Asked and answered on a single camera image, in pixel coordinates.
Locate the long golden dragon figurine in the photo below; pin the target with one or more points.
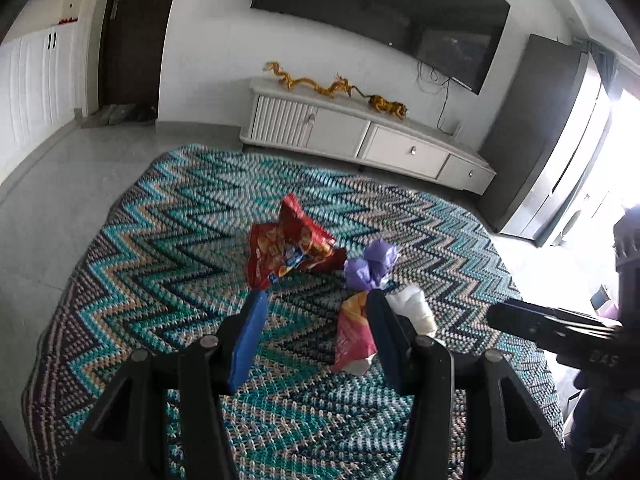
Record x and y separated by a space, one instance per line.
295 79

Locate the golden tiger figurine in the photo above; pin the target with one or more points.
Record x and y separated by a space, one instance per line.
387 106

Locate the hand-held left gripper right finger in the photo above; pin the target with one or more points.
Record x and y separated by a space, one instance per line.
390 340

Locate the small red items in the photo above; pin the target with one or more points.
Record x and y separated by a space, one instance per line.
66 20

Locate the zigzag knitted blanket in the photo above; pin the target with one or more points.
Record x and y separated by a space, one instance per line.
175 270

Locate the purple plastic bag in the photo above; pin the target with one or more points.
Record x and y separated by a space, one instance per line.
370 267

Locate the large red snack bag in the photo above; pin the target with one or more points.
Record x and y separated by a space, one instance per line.
290 245

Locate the grey curtain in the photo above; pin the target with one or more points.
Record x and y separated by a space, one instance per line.
604 67

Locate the small white router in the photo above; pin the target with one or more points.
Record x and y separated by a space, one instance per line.
457 128

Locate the pair of shoes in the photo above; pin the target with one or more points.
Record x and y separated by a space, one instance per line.
127 112

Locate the small red snack bag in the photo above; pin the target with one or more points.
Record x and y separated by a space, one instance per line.
352 335

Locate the white plastic bag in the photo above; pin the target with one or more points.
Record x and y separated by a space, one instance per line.
412 307

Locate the grey refrigerator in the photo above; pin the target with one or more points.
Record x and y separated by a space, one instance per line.
540 145

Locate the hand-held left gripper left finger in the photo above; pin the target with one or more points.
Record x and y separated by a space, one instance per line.
247 345

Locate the wall-mounted black television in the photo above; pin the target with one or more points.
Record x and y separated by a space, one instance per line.
380 5

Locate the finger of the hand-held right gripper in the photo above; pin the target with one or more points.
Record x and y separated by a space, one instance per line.
530 320

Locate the washing machine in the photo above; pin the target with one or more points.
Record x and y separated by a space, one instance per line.
570 225

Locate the white lower cabinet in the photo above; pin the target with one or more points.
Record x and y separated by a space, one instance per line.
35 90

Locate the white television cabinet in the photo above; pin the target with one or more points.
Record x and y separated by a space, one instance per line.
340 132

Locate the dark brown door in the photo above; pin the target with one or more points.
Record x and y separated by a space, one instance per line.
135 35

